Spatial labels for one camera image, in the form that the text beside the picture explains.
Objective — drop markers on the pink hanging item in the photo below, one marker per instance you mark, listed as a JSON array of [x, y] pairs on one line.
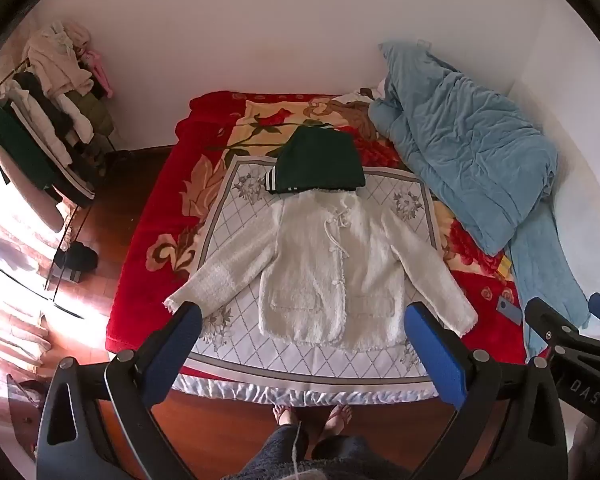
[[100, 74]]

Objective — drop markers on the white diamond-pattern cloth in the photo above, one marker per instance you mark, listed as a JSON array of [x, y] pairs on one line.
[[240, 220]]

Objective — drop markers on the light blue duvet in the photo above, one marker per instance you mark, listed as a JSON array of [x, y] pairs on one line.
[[460, 135]]

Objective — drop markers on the black metal clothes rack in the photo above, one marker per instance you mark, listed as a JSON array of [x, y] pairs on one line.
[[81, 220]]

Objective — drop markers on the black cloth bundle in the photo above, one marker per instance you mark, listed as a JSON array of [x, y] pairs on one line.
[[77, 256]]

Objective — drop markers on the brown cloth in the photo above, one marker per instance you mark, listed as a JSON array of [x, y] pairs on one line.
[[352, 109]]

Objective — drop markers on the small blue phone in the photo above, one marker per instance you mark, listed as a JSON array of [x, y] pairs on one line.
[[509, 308]]

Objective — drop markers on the person's right foot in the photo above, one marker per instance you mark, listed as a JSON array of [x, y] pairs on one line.
[[337, 419]]

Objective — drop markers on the person's foot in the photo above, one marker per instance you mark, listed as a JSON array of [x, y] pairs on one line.
[[285, 416], [337, 419]]

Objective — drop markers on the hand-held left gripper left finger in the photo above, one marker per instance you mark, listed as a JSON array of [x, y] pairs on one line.
[[175, 355]]

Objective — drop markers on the clothes rack with garments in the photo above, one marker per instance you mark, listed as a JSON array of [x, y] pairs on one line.
[[35, 125]]

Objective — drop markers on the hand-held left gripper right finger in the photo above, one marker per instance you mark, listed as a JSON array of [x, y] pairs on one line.
[[437, 355]]

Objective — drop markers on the white mattress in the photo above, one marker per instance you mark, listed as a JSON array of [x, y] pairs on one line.
[[580, 240]]

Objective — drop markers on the white towel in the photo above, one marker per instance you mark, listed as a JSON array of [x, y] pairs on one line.
[[320, 270]]

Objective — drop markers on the person's left foot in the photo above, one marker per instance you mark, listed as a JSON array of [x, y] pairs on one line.
[[285, 416]]

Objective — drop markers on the dark green garment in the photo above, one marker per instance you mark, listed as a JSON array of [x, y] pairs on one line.
[[320, 160]]

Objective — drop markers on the small yellow item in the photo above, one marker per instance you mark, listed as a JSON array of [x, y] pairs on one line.
[[504, 267]]

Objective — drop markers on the red floral blanket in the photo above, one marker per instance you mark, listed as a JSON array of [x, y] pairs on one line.
[[150, 210]]

